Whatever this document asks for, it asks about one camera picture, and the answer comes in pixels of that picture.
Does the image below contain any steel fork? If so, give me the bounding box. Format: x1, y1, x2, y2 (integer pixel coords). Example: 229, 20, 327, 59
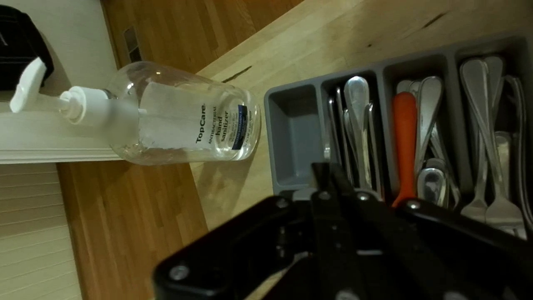
459, 54, 506, 225
457, 57, 526, 230

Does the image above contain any orange handled utensil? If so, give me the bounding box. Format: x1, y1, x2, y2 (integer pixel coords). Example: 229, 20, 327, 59
389, 90, 421, 210

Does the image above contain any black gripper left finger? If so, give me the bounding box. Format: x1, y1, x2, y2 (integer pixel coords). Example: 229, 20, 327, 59
151, 162, 341, 300

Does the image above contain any thin steel utensil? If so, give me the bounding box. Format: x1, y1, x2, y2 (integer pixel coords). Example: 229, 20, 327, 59
364, 102, 386, 195
326, 95, 342, 164

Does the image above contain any grey cutlery tray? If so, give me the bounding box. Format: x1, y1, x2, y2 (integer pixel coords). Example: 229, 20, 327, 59
262, 32, 533, 242

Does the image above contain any black case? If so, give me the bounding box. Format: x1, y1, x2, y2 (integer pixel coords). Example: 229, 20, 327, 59
0, 4, 54, 92

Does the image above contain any small steel spoon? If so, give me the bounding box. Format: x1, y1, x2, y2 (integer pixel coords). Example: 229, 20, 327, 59
414, 165, 449, 209

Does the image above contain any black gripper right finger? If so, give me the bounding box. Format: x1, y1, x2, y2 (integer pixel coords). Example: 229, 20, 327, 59
327, 162, 533, 300

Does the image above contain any clear hand sanitizer bottle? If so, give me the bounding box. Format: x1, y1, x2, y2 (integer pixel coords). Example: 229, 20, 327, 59
6, 55, 262, 167

